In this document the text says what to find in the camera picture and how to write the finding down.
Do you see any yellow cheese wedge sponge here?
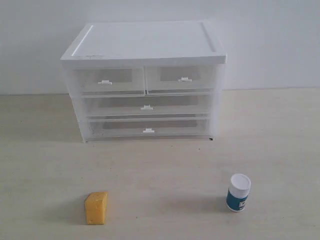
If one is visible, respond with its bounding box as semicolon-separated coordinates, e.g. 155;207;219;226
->
84;191;108;225

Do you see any clear wide drawer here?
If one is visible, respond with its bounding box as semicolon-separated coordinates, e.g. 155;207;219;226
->
83;117;211;141
84;95;211;117

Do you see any blue bottle white cap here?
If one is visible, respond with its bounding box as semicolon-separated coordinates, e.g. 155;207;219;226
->
226;173;251;213

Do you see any middle clear wide drawer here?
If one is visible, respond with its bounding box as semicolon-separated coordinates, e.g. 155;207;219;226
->
84;95;211;117

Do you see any white plastic drawer cabinet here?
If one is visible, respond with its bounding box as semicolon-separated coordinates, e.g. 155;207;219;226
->
60;20;227;142

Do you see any bottom clear wide drawer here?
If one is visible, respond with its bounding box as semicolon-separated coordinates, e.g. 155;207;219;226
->
83;117;211;141

